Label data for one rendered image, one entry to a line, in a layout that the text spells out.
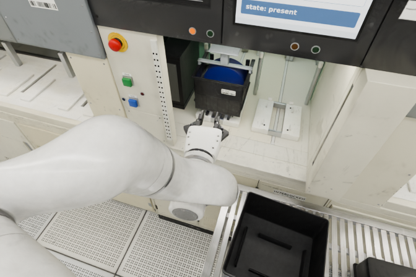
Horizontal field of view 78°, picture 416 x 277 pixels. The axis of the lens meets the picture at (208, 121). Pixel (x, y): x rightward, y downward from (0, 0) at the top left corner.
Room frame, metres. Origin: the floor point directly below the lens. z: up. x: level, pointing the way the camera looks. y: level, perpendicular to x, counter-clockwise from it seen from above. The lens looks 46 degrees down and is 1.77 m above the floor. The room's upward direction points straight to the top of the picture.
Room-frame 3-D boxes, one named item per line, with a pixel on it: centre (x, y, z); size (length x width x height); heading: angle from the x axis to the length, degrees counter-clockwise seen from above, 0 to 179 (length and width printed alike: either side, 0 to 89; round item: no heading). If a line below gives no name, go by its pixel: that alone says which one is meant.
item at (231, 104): (0.94, -0.07, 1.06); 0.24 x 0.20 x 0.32; 73
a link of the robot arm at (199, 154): (0.40, 0.03, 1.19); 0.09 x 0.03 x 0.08; 80
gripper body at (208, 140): (0.46, 0.02, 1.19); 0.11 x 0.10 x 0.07; 170
